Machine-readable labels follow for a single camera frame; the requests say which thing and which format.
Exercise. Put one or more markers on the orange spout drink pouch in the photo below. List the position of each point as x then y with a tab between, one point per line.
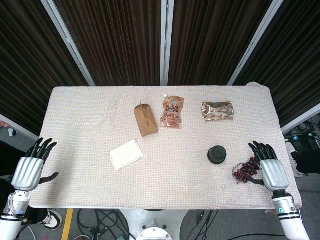
172	112

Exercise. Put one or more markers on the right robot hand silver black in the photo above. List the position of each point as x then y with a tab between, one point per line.
273	175

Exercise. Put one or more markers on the yellow floor tape strip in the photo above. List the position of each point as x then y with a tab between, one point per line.
67	225

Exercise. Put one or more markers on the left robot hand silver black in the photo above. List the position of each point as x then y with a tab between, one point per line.
26	172

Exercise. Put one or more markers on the brown kraft paper box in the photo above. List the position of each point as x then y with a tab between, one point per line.
146	122

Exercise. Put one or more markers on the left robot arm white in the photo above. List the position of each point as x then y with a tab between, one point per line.
15	203

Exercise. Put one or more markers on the beige waffle tablecloth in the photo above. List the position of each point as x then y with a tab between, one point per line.
175	175

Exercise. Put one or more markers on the white plastic rectangular tray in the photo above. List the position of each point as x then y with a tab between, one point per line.
126	155

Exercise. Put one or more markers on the gold red snack wrapper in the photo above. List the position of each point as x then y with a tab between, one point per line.
218	111

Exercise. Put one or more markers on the dark brown ribbed partition panel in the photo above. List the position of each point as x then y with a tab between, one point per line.
27	62
115	42
295	62
212	42

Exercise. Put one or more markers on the black trouser leg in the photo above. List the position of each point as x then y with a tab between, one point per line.
308	161
10	160

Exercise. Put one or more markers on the dark red grape bunch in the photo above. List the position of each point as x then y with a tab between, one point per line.
248	168

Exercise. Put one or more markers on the white metal partition frame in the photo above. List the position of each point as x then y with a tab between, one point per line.
166	42
255	42
70	45

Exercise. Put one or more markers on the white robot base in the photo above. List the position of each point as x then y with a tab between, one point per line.
152	225

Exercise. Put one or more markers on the white black sneaker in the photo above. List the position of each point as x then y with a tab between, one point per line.
52	220
293	157

